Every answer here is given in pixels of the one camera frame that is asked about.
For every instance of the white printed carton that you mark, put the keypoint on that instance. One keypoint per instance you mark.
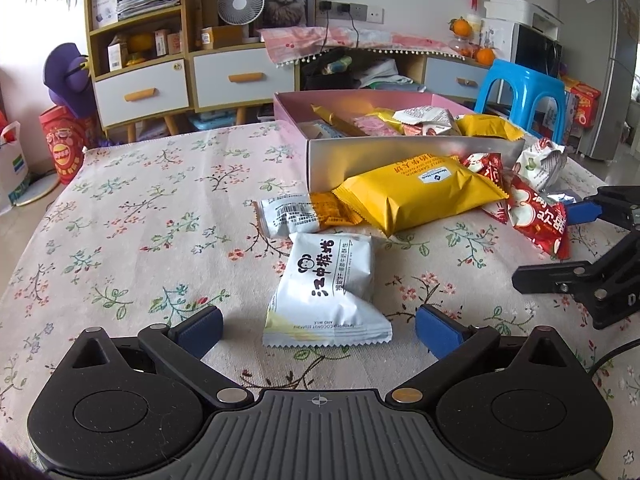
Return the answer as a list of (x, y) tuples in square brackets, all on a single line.
[(117, 55)]

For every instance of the white box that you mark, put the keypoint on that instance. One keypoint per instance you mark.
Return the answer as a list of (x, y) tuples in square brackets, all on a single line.
[(104, 7)]

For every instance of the red snack carton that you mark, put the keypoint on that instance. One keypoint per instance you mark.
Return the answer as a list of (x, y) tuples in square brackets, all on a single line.
[(585, 110)]

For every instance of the brown cardboard box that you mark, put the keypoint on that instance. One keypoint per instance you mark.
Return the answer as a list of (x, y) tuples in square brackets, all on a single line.
[(222, 37)]

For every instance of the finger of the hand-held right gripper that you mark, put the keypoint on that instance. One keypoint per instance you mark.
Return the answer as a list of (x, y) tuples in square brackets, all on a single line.
[(545, 280), (580, 212)]

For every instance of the white round base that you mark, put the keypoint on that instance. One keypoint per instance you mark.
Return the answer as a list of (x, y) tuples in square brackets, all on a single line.
[(42, 190)]

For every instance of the small brown-white carton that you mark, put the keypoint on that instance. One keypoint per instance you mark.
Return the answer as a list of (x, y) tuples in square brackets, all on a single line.
[(167, 41)]

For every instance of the purple hat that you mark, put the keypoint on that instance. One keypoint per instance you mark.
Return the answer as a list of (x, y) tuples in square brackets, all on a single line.
[(65, 75)]

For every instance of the orange with leaves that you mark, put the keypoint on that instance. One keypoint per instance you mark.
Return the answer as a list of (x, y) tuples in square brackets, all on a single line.
[(460, 27)]

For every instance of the tall wooden shelf cabinet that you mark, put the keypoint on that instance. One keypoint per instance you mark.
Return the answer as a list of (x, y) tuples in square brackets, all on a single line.
[(140, 92)]

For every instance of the blue plastic stool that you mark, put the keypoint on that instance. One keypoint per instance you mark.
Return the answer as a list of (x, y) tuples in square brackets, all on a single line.
[(520, 77)]

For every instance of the white apple-print snack packet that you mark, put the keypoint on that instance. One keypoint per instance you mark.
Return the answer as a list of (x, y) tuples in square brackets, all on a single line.
[(425, 115), (537, 160)]

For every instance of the floral tablecloth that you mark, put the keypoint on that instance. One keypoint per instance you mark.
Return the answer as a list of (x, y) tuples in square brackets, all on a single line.
[(150, 220)]

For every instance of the white printer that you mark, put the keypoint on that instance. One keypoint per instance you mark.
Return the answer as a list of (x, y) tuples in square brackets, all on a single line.
[(510, 10)]

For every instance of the pink snack packet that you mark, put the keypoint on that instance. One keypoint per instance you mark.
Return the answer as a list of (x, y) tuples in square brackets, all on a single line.
[(380, 126)]

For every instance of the pink floral cloth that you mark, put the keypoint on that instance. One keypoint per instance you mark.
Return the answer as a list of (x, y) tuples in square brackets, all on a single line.
[(300, 40)]

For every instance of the white monkey-print snack packet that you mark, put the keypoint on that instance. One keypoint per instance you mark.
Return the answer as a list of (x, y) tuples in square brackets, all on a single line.
[(325, 280)]

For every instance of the white desk fan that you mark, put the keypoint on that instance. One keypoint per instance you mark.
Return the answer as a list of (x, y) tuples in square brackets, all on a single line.
[(240, 2)]

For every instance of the white cup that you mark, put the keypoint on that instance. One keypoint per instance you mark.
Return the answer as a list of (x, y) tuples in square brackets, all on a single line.
[(475, 25)]

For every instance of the silver snack packet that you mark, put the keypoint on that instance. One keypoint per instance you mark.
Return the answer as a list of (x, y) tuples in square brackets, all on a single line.
[(562, 197)]

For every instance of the red snack packet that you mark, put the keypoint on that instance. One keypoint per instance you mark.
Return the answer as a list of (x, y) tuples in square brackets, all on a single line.
[(540, 220), (487, 170)]

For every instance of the grey refrigerator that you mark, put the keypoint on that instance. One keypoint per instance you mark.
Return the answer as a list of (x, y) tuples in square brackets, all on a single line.
[(615, 60)]

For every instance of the long wooden TV cabinet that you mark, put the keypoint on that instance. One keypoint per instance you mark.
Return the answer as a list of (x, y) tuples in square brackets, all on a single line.
[(450, 77)]

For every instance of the light blue snack packet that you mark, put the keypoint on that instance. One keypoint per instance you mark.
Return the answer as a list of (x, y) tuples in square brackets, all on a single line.
[(327, 131)]

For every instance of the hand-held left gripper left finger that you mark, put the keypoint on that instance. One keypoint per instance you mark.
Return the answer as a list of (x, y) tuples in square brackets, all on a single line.
[(202, 329)]

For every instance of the small yellow snack packet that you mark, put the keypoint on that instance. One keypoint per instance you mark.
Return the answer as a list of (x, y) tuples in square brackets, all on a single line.
[(335, 120)]

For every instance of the grey wall socket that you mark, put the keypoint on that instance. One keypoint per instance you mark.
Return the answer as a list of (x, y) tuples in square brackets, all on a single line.
[(357, 11)]

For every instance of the red gift bucket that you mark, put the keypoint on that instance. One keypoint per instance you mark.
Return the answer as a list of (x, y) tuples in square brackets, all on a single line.
[(65, 150)]

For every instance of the blue-lid plastic bin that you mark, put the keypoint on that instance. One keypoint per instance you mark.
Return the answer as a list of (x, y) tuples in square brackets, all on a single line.
[(210, 122)]

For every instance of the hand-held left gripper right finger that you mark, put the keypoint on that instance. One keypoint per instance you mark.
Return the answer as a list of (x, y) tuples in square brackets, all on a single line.
[(440, 332)]

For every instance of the large orange fruit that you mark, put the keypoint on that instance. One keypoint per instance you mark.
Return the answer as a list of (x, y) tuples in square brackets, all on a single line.
[(141, 42)]

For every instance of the pink cardboard box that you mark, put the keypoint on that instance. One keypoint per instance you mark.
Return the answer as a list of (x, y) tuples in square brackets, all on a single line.
[(340, 165)]

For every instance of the white wall socket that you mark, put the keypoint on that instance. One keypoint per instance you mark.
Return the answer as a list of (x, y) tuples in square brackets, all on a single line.
[(375, 15)]

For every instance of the wooden single-drawer cabinet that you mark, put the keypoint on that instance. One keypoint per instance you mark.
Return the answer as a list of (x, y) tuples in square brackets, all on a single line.
[(240, 80)]

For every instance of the folded white-green cloth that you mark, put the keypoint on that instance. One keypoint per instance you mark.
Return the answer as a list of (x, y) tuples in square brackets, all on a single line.
[(385, 77)]

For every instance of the black bag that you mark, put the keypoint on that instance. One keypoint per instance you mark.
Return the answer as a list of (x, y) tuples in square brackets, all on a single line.
[(320, 80)]

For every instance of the white microwave oven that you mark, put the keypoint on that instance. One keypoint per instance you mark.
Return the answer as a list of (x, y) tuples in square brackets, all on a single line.
[(535, 50)]

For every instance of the large yellow snack packet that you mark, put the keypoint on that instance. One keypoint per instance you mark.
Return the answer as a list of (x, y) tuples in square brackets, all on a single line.
[(487, 127), (420, 190)]

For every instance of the white and orange snack packet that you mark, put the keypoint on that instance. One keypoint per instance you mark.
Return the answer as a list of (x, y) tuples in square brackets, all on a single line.
[(295, 212)]

